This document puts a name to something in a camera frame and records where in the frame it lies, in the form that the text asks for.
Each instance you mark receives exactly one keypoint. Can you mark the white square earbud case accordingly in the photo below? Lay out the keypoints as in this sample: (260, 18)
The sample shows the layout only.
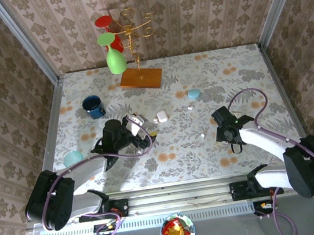
(162, 116)

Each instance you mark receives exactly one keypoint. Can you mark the red plastic wine glass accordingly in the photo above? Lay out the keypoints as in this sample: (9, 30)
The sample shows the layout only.
(103, 21)

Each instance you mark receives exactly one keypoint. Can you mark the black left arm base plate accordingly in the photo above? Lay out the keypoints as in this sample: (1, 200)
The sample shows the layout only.
(122, 207)

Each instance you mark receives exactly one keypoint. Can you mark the aluminium table side rail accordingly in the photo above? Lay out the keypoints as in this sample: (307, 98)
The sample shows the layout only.
(55, 120)
(284, 88)

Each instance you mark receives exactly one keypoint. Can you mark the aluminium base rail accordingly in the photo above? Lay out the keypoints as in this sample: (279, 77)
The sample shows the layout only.
(180, 197)

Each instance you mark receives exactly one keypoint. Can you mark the green plastic wine glass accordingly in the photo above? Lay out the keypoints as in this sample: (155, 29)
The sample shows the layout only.
(115, 62)

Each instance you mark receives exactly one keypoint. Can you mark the dark blue mug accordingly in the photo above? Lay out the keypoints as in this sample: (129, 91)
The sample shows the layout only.
(95, 113)

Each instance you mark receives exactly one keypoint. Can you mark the translucent teal plastic cup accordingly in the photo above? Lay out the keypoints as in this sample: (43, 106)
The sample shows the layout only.
(72, 158)

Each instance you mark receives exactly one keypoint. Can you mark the patterned ceramic bowl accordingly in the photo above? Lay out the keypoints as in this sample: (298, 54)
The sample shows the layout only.
(192, 229)

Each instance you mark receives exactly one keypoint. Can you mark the gold foil candy wrapper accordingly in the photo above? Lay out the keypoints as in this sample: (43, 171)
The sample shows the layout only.
(176, 231)

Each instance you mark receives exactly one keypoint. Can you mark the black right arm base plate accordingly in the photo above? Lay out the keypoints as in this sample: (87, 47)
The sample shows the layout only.
(237, 192)

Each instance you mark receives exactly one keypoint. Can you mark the aluminium frame post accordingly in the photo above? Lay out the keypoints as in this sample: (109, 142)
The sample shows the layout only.
(26, 42)
(276, 7)

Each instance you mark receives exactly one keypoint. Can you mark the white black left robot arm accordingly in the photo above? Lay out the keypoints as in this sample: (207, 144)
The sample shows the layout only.
(88, 171)

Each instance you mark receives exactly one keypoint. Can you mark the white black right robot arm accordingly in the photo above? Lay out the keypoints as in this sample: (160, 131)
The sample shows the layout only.
(265, 137)

